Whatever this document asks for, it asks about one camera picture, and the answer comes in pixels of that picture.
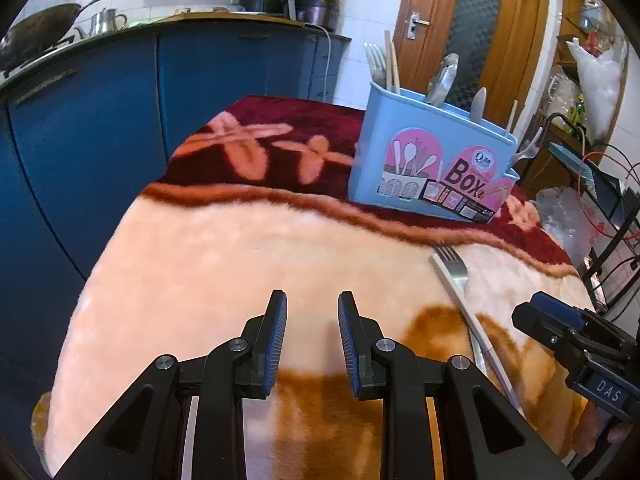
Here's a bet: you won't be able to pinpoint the white plastic bag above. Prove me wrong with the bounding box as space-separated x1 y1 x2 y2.
565 37 628 143

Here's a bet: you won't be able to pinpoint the black wok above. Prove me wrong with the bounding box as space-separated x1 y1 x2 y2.
0 0 151 73

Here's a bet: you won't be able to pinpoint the stacked cooking pots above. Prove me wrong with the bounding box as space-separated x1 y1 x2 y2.
294 0 341 31

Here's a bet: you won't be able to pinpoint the blue base cabinet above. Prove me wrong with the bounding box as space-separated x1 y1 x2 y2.
0 25 351 391

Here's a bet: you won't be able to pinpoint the light blue board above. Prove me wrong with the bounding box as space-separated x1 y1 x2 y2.
549 142 598 196

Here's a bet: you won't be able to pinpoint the white power cable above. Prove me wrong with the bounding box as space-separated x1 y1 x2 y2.
305 22 333 103

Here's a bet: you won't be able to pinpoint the light blue utensil box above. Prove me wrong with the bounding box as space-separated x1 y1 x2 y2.
348 82 521 223

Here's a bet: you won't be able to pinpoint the person's right hand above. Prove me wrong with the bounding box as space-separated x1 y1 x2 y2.
572 402 633 456

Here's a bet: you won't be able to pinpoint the black metal rack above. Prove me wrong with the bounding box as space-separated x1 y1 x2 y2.
537 110 640 321

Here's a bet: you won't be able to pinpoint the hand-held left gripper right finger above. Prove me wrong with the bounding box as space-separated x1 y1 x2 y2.
337 290 576 480

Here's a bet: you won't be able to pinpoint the metal kettle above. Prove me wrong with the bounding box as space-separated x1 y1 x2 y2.
75 7 128 38

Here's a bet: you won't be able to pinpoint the red wire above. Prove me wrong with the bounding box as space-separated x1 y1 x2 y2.
575 150 640 241

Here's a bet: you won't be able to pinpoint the silver metal fork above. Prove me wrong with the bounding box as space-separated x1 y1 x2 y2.
429 242 526 417

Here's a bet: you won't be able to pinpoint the gas stove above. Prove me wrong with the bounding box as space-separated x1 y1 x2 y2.
2 37 76 78

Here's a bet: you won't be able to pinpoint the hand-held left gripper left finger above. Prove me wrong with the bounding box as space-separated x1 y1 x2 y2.
52 289 289 480

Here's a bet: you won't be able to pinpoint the white plastic spoon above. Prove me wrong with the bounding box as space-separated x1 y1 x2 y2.
470 87 487 125

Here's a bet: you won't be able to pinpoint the red floral blanket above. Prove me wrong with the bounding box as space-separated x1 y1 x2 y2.
32 95 598 480

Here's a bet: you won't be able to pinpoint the clear plastic bags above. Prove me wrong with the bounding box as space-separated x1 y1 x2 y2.
535 187 596 261

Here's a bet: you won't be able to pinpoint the metal door handle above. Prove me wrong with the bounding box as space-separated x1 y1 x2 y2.
406 10 431 41

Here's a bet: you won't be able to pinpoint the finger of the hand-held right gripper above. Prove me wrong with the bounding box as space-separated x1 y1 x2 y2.
511 291 586 356

